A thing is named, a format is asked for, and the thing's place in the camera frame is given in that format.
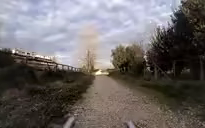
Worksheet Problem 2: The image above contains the row of trees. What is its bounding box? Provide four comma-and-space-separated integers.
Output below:
110, 0, 205, 81

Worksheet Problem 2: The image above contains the robot's own part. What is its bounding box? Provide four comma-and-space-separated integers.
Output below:
125, 120, 137, 128
61, 115, 76, 128

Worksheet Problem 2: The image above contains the grey gravel path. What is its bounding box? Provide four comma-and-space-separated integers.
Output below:
56, 74, 205, 128

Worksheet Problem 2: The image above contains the wooden rail fence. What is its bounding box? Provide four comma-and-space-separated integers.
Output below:
13, 53, 83, 73

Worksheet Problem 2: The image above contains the long white building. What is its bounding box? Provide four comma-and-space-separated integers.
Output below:
11, 48, 54, 62

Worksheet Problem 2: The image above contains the grass verge with bushes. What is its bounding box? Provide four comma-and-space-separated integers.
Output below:
107, 69, 205, 124

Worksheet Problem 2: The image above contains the bare tree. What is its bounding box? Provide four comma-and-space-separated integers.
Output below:
80, 48, 98, 74

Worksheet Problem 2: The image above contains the wooden post fence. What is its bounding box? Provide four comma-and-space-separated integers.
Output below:
116, 51, 205, 82

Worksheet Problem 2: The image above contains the grass verge with weeds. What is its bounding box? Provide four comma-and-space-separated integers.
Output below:
0, 63, 96, 128

